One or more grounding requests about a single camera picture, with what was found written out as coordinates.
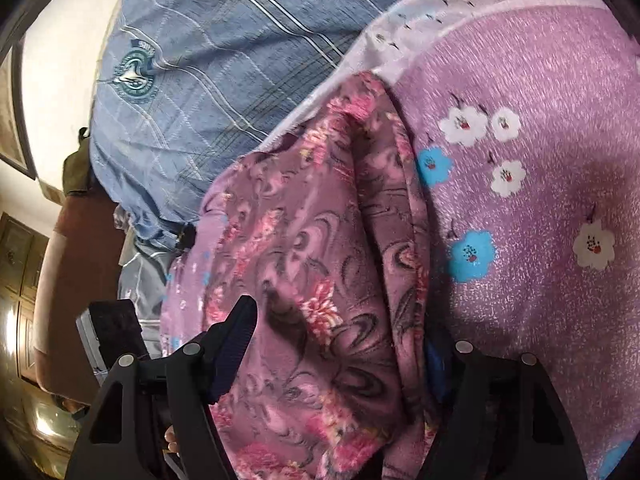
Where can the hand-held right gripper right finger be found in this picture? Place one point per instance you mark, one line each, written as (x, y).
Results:
(440, 366)

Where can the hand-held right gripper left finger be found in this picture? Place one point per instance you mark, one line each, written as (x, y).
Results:
(235, 345)

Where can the pink floral purple garment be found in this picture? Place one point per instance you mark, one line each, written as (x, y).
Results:
(310, 260)

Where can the person's left hand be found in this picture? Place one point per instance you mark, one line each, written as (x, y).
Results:
(172, 441)

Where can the light grey-blue cloth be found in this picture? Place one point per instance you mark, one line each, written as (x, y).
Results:
(142, 280)

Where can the brown headboard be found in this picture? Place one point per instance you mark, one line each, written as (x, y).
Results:
(75, 260)

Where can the wooden cabinet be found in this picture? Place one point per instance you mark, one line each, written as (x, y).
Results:
(20, 270)

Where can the purple flowered bedsheet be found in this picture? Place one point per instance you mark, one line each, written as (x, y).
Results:
(525, 285)

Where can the olive green object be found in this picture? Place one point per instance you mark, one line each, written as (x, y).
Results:
(77, 165)

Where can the framed wall picture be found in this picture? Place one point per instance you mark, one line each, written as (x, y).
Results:
(12, 125)

